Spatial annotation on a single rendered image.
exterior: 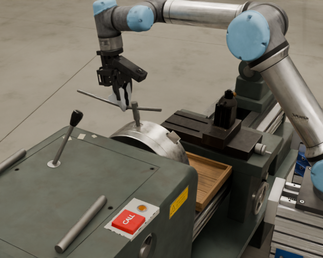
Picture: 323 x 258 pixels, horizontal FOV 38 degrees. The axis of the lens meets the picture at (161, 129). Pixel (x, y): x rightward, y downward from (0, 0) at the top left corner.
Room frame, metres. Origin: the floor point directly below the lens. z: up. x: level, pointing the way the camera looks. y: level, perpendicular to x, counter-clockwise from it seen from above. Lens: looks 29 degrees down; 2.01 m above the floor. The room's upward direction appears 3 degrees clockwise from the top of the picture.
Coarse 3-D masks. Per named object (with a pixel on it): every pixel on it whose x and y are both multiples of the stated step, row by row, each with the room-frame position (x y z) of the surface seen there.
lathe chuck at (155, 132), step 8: (120, 128) 1.42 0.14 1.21; (128, 128) 1.38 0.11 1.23; (136, 128) 1.38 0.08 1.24; (144, 128) 1.38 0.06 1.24; (152, 128) 1.38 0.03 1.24; (160, 128) 1.39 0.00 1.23; (152, 136) 1.34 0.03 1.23; (160, 136) 1.35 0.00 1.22; (160, 144) 1.31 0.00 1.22; (168, 144) 1.33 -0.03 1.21; (176, 144) 1.37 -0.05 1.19; (168, 152) 1.30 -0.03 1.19; (176, 152) 1.33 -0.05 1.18; (184, 152) 1.36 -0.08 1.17; (176, 160) 1.30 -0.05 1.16; (184, 160) 1.33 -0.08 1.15
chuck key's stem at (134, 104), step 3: (132, 102) 1.40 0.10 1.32; (135, 102) 1.40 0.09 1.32; (132, 105) 1.40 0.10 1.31; (135, 105) 1.40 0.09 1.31; (132, 108) 1.40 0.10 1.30; (135, 108) 1.40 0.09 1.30; (132, 111) 1.40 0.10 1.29; (135, 111) 1.39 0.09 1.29; (138, 111) 1.40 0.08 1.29; (135, 114) 1.39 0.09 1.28; (138, 114) 1.40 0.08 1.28; (135, 117) 1.39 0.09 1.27; (138, 117) 1.40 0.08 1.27; (135, 120) 1.39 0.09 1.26; (138, 120) 1.40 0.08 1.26; (138, 123) 1.40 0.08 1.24; (138, 126) 1.39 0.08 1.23
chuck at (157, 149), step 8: (112, 136) 1.35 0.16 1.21; (120, 136) 1.34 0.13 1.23; (128, 136) 1.32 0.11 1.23; (136, 136) 1.32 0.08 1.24; (144, 136) 1.33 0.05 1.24; (128, 144) 1.32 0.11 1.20; (136, 144) 1.31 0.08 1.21; (144, 144) 1.30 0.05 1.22; (152, 144) 1.30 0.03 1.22; (152, 152) 1.28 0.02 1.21; (160, 152) 1.28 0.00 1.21
